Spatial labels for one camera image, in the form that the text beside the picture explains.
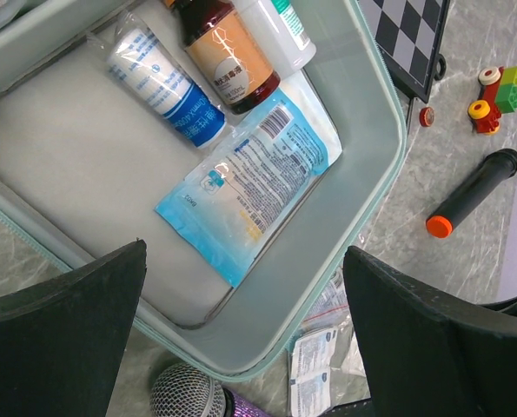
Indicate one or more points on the black white chessboard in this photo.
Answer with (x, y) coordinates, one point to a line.
(408, 35)

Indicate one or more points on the black binder clip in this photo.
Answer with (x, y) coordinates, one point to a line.
(440, 68)

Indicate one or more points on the colourful toy block car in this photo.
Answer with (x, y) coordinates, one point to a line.
(498, 96)

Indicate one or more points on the mint green medicine case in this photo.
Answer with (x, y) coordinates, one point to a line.
(83, 164)

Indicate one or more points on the blue white mask packet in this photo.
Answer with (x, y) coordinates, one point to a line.
(229, 206)

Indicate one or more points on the black tube orange cap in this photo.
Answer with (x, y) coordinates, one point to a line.
(475, 188)

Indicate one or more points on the small zip bag swabs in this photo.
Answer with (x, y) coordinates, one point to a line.
(330, 307)

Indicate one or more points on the brown orange syrup bottle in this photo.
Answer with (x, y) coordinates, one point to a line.
(220, 45)

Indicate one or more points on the blue white bandage roll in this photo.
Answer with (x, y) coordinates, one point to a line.
(139, 62)

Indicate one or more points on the alcohol wipe sachets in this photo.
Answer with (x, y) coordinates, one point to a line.
(310, 372)

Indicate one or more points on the small red bottle cap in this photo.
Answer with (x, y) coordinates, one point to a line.
(426, 116)

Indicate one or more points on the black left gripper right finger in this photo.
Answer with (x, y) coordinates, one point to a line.
(426, 352)

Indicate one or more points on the purple glitter microphone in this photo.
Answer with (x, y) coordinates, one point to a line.
(183, 390)

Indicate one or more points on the white medicine bottle green label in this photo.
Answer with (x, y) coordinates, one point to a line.
(279, 32)

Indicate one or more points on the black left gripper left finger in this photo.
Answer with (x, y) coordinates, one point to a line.
(62, 340)

